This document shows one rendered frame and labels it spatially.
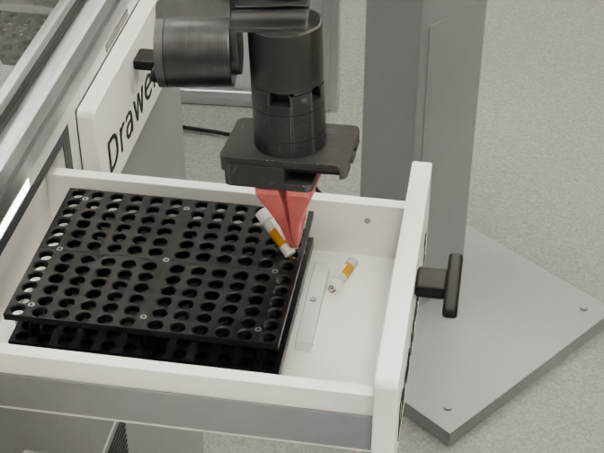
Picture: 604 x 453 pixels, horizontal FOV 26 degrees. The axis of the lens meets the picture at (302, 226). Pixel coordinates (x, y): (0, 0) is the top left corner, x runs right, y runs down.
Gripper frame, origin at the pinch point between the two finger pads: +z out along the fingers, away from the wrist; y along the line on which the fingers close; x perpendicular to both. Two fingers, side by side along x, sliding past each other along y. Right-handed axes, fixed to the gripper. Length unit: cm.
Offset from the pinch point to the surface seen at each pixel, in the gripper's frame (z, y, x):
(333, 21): 58, -31, 168
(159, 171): 19, -26, 39
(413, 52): 29, -3, 95
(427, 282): 1.2, 11.6, -3.2
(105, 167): 4.1, -22.5, 14.9
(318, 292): 6.8, 1.5, 1.5
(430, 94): 37, -1, 97
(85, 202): 0.4, -19.7, 2.9
